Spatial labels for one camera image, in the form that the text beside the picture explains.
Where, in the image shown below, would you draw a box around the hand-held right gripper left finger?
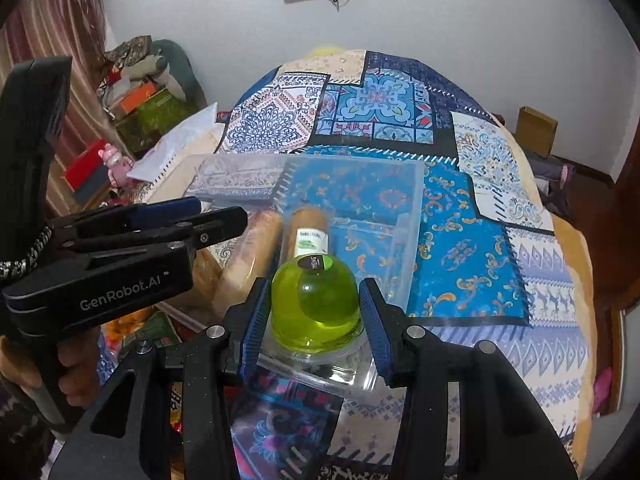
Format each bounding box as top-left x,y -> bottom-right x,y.
47,276 -> 274,480

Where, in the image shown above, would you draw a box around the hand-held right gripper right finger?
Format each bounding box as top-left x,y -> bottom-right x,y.
359,277 -> 581,480

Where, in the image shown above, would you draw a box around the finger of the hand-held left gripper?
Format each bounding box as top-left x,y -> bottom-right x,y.
47,196 -> 203,242
60,205 -> 249,263

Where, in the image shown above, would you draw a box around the green liquid bottle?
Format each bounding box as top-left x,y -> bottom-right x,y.
257,254 -> 382,402

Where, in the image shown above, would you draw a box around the clear plastic container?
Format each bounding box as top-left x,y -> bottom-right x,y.
184,154 -> 427,313

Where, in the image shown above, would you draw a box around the person's left hand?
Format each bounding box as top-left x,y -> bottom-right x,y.
0,332 -> 103,411

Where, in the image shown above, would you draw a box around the wrapped bread loaf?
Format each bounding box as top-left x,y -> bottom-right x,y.
214,209 -> 284,322

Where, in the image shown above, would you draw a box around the colourful snack packets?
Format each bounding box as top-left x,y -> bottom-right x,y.
100,307 -> 183,358

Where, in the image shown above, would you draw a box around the white plastic bag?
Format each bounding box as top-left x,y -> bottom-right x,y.
126,102 -> 222,182

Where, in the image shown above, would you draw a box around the pink toy figure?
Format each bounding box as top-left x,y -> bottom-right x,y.
99,143 -> 136,187

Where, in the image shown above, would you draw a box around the green box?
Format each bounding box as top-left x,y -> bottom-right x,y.
115,89 -> 197,157

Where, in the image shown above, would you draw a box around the red box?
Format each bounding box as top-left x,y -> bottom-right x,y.
61,139 -> 120,195

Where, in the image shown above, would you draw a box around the bread roll with green label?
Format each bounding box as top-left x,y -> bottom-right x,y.
279,206 -> 332,273

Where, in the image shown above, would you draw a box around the patterned patchwork blanket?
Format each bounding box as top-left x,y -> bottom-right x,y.
97,49 -> 597,480

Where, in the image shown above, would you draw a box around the orange box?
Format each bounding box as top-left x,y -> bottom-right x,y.
106,81 -> 162,117

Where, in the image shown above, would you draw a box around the pile of clothes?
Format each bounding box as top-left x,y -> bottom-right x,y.
101,35 -> 197,103

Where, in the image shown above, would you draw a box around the striped curtain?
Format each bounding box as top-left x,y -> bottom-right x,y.
0,0 -> 123,221

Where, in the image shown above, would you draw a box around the pink slipper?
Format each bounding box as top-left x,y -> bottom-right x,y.
592,366 -> 614,415

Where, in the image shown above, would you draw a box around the brown cardboard box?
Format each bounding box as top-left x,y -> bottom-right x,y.
515,106 -> 559,159

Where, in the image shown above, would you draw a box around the braided wrist strap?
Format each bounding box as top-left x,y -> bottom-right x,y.
0,226 -> 54,282

